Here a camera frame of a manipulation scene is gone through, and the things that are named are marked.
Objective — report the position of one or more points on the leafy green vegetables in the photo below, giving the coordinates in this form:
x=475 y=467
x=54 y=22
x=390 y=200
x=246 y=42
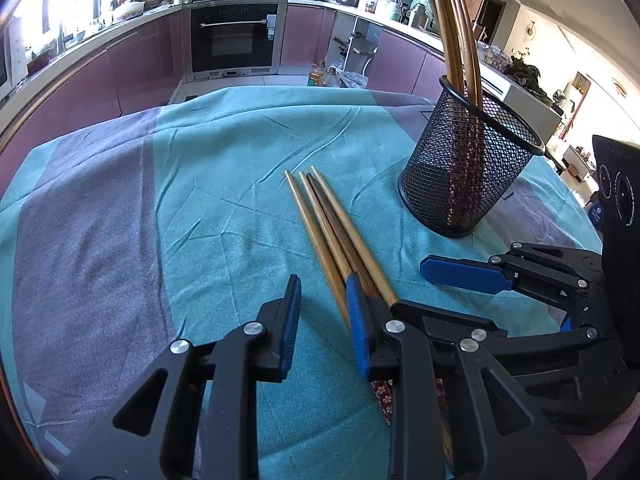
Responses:
x=522 y=72

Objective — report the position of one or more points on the yellow oil bottle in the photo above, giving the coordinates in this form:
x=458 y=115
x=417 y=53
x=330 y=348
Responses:
x=317 y=77

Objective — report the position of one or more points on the clear plastic bag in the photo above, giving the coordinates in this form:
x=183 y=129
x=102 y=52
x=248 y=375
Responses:
x=356 y=81

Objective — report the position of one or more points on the black built-in oven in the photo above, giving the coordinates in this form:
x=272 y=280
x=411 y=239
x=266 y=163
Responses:
x=235 y=35

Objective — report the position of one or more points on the black mesh cup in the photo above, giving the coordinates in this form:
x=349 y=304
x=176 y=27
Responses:
x=470 y=160

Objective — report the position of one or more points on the teal and grey tablecloth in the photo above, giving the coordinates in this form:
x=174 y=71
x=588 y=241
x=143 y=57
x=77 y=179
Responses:
x=150 y=235

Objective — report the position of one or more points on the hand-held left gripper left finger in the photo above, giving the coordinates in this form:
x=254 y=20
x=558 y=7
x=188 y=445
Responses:
x=292 y=325

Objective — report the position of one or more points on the round wall clock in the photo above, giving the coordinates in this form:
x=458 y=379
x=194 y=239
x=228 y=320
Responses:
x=530 y=30

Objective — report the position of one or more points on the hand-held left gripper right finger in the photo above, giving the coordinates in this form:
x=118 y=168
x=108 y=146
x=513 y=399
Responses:
x=357 y=330

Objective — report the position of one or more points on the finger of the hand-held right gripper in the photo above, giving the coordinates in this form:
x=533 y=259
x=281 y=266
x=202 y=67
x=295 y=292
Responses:
x=465 y=274
x=450 y=317

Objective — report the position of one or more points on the pink cabinet beside oven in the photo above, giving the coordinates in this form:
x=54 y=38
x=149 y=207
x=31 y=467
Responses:
x=305 y=35

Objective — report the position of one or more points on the white kitchen countertop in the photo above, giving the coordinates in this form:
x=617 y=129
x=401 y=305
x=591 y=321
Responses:
x=495 y=82

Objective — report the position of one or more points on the pink base cabinets short run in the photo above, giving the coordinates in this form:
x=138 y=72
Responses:
x=400 y=60

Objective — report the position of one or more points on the pink base cabinets long run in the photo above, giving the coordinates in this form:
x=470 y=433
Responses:
x=100 y=80

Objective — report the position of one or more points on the white microwave oven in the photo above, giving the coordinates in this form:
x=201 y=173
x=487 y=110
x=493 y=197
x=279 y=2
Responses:
x=12 y=60

